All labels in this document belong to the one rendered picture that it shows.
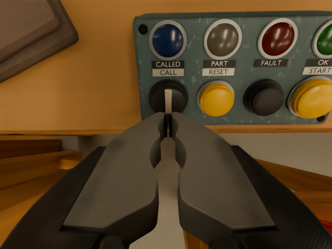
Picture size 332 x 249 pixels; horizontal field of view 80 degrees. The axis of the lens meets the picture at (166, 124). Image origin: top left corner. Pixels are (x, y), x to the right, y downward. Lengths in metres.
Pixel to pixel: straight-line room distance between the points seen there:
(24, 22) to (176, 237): 1.12
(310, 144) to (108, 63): 1.21
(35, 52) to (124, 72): 0.07
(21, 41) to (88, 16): 0.06
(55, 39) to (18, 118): 0.08
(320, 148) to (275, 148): 0.23
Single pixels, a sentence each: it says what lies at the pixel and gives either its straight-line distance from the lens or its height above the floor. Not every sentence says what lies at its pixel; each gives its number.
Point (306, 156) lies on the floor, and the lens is 1.30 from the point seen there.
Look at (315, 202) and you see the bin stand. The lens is 0.35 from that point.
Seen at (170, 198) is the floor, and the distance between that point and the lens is 1.12.
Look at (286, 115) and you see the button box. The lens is 0.18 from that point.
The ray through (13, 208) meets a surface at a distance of 0.39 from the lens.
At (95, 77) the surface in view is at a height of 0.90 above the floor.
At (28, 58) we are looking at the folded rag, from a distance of 0.21.
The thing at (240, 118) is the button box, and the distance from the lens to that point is 0.17.
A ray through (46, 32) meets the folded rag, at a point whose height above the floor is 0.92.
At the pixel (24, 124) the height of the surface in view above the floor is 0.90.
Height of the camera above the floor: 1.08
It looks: 86 degrees down
